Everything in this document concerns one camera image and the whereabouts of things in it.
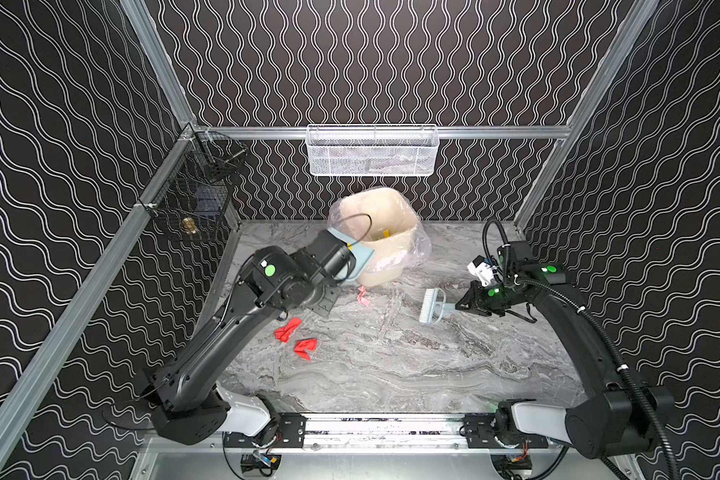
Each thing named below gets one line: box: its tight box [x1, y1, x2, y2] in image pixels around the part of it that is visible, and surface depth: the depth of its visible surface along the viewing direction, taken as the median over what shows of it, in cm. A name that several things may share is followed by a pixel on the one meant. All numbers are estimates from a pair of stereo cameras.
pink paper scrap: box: [356, 285, 372, 307], surface depth 100 cm
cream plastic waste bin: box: [339, 187, 419, 288], surface depth 93 cm
